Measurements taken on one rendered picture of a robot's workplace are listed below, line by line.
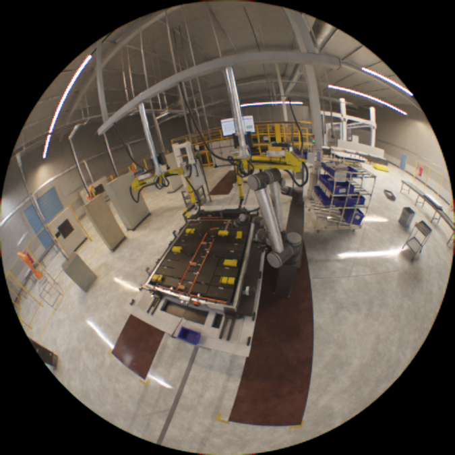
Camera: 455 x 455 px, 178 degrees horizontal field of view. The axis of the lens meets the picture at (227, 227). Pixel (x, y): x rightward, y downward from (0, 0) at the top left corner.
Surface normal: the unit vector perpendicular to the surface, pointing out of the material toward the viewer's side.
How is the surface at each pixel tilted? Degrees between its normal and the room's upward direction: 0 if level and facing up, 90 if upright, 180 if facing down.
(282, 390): 0
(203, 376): 0
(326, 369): 0
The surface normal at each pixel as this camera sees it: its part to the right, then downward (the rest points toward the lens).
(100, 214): 0.96, 0.02
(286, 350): -0.17, -0.79
